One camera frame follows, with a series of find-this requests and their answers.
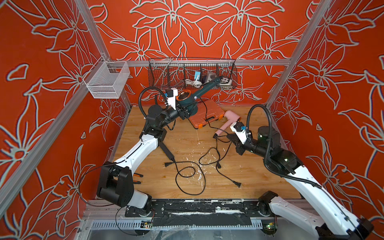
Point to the dark green hair dryer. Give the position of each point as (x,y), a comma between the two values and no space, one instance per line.
(198,94)

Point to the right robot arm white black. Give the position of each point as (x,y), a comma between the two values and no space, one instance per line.
(332,221)

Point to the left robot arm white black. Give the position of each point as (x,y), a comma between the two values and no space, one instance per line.
(116,184)

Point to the black hair dryer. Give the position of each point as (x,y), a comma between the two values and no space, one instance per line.
(168,153)

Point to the pink hair dryer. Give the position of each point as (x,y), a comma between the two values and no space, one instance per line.
(231,117)

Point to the orange plastic tool case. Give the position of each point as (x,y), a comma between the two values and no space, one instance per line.
(208,112)

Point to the blue white small box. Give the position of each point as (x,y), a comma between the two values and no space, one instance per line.
(197,76)

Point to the white power strip cube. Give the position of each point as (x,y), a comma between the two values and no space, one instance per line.
(225,83)

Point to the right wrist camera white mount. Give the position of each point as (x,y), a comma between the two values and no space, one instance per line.
(240,130)

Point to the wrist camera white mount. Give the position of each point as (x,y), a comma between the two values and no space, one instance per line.
(240,130)
(171,95)

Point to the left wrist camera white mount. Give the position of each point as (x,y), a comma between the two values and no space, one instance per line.
(171,95)

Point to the black wire wall basket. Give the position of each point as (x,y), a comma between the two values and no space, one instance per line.
(178,72)

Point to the clear acrylic wall bin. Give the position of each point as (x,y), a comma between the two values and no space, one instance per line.
(107,80)

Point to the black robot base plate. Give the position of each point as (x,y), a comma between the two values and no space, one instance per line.
(206,213)

